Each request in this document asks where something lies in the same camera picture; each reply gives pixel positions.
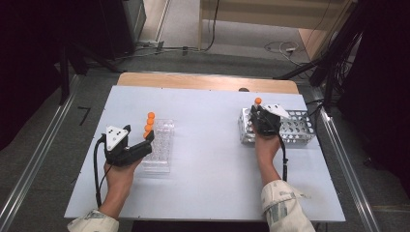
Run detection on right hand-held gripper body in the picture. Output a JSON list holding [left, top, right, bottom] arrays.
[[249, 102, 292, 137]]

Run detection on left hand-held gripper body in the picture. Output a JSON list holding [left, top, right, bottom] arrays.
[[102, 125, 138, 168]]

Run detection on clear plastic tube rack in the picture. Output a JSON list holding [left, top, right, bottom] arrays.
[[140, 118, 175, 175]]

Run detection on perforated metal tube rack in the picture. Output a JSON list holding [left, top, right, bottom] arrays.
[[238, 107, 316, 145]]

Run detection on person's right hand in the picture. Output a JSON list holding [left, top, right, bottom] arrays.
[[252, 124, 282, 163]]

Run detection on person's left hand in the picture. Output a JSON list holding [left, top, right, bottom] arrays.
[[103, 158, 143, 198]]

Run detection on wooden table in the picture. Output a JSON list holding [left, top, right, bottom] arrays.
[[116, 72, 300, 95]]

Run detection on black metal stand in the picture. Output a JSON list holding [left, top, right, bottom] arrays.
[[59, 40, 125, 105]]

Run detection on light wooden desk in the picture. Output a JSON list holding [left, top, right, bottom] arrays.
[[197, 0, 354, 61]]

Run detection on dark cabinet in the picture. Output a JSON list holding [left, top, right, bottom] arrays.
[[96, 0, 147, 61]]

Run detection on black curtain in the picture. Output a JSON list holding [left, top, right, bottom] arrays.
[[337, 0, 410, 194], [0, 0, 104, 153]]

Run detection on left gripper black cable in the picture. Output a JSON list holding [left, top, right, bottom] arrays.
[[93, 134, 107, 209]]

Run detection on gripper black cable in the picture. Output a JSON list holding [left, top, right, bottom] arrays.
[[93, 134, 107, 209], [277, 133, 289, 183]]

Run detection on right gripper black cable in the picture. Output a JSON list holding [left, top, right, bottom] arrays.
[[277, 133, 289, 183]]

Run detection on white coiled cable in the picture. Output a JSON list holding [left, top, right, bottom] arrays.
[[264, 40, 301, 66]]

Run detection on aluminium floor rail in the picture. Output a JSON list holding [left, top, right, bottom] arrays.
[[0, 74, 83, 226], [317, 104, 383, 232]]

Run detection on black stand with cables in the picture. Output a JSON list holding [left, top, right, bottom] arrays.
[[273, 0, 366, 112]]

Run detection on black hanging cable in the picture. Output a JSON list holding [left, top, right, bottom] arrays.
[[201, 0, 220, 52]]

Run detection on grey floor cable bundle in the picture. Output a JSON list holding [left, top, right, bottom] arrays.
[[115, 40, 201, 61]]

